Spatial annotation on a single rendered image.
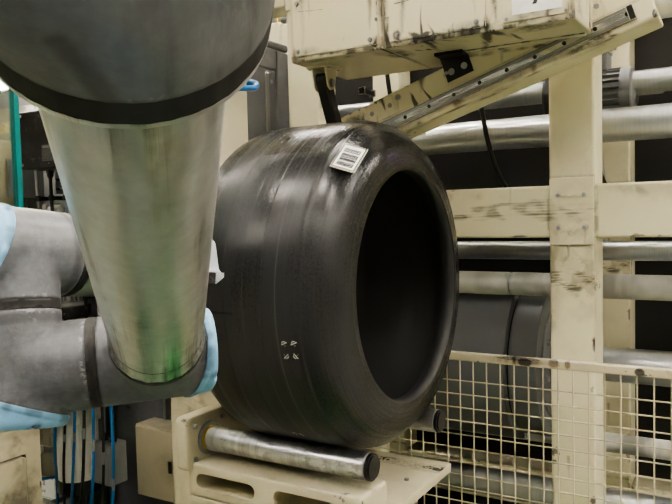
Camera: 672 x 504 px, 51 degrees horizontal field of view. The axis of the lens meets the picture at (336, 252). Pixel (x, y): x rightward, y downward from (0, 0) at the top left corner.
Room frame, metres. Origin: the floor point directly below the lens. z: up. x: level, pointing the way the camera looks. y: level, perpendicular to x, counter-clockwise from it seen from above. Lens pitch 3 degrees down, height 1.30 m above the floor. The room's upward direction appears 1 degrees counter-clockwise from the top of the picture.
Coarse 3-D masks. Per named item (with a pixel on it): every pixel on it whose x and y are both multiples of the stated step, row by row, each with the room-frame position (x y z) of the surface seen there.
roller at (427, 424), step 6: (432, 408) 1.35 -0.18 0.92; (426, 414) 1.34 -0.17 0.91; (432, 414) 1.34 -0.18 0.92; (438, 414) 1.34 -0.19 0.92; (444, 414) 1.35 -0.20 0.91; (420, 420) 1.34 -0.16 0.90; (426, 420) 1.34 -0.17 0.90; (432, 420) 1.33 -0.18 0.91; (438, 420) 1.33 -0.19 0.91; (444, 420) 1.35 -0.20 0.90; (414, 426) 1.35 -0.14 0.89; (420, 426) 1.34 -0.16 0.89; (426, 426) 1.34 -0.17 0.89; (432, 426) 1.33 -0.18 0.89; (438, 426) 1.33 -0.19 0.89; (444, 426) 1.35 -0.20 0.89; (438, 432) 1.34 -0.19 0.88
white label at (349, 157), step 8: (344, 144) 1.10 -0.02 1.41; (344, 152) 1.09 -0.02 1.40; (352, 152) 1.09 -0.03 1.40; (360, 152) 1.09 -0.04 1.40; (336, 160) 1.08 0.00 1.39; (344, 160) 1.08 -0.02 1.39; (352, 160) 1.08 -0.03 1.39; (360, 160) 1.08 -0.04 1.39; (336, 168) 1.07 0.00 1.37; (344, 168) 1.06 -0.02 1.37; (352, 168) 1.06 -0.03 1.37
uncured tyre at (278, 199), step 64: (320, 128) 1.19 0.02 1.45; (384, 128) 1.21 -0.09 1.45; (256, 192) 1.09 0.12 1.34; (320, 192) 1.04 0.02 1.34; (384, 192) 1.48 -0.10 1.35; (256, 256) 1.04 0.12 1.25; (320, 256) 1.01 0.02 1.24; (384, 256) 1.55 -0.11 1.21; (448, 256) 1.39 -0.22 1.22; (256, 320) 1.03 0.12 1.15; (320, 320) 1.01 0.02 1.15; (384, 320) 1.53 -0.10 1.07; (448, 320) 1.38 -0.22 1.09; (256, 384) 1.07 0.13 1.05; (320, 384) 1.03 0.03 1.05; (384, 384) 1.42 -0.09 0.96
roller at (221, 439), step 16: (208, 432) 1.26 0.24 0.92; (224, 432) 1.25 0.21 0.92; (240, 432) 1.23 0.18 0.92; (256, 432) 1.23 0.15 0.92; (208, 448) 1.26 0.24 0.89; (224, 448) 1.23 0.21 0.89; (240, 448) 1.21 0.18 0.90; (256, 448) 1.20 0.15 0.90; (272, 448) 1.18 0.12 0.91; (288, 448) 1.17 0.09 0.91; (304, 448) 1.15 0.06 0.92; (320, 448) 1.14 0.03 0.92; (336, 448) 1.13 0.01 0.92; (288, 464) 1.17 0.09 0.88; (304, 464) 1.15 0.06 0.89; (320, 464) 1.13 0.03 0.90; (336, 464) 1.11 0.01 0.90; (352, 464) 1.10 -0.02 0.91; (368, 464) 1.09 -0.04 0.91; (368, 480) 1.09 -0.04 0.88
